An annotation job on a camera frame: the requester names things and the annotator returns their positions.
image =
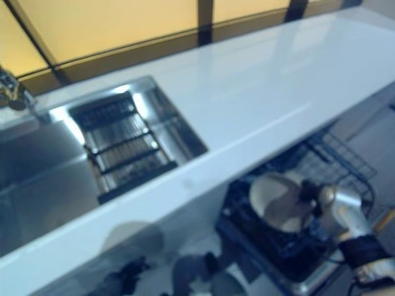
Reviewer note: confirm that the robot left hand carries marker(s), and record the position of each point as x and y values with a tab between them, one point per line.
129	272

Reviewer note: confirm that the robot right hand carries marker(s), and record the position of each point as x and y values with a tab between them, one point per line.
310	197

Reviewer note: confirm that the cream ceramic plate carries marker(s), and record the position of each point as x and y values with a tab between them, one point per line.
274	203

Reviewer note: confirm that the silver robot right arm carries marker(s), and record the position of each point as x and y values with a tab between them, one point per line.
348	212

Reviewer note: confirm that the white cabinet door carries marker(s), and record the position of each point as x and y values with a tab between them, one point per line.
191	222

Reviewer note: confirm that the black sink dish rack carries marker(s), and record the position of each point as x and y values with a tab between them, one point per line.
123	148

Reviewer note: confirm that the stainless steel sink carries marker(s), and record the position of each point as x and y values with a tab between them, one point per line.
37	172

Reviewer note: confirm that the chrome pull-down faucet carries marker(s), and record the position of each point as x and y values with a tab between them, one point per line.
15	89

